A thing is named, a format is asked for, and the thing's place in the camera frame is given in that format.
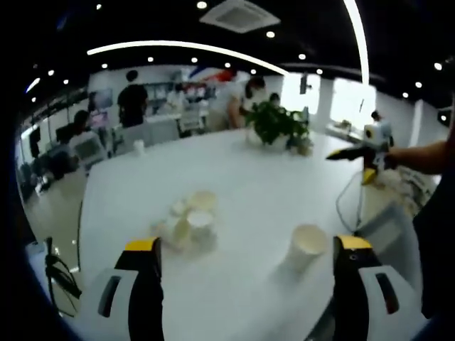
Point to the person's right hand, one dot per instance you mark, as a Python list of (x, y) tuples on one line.
[(394, 160)]

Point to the white wall shelf unit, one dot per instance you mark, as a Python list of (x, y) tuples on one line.
[(160, 97)]

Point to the white slatted chair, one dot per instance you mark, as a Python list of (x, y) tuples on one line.
[(192, 119)]

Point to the red blue wall banner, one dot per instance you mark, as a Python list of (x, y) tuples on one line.
[(220, 74)]

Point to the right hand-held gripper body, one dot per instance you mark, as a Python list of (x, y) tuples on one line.
[(382, 136)]

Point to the white table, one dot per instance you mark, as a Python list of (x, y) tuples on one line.
[(266, 184)]

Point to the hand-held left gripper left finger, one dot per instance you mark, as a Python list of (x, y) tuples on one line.
[(117, 305)]

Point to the ceiling air conditioner vent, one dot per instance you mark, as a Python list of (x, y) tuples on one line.
[(240, 16)]

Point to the black monitor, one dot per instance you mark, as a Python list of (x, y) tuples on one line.
[(64, 133), (34, 142)]

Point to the small beige jar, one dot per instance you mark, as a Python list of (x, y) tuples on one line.
[(302, 146)]

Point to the group of round ceiling spotlights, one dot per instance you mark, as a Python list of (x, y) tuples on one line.
[(270, 34)]

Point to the person's black shirt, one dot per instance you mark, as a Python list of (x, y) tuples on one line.
[(437, 248)]

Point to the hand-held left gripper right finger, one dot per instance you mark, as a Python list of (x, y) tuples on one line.
[(369, 305)]

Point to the light grey office chair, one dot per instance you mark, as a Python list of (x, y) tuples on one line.
[(387, 231)]

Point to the potted green plant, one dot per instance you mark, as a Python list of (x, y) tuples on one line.
[(277, 122)]

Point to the long ceiling light strip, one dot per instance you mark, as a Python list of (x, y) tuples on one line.
[(359, 39)]

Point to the curved ceiling light strip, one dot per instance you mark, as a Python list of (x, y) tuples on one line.
[(185, 44)]

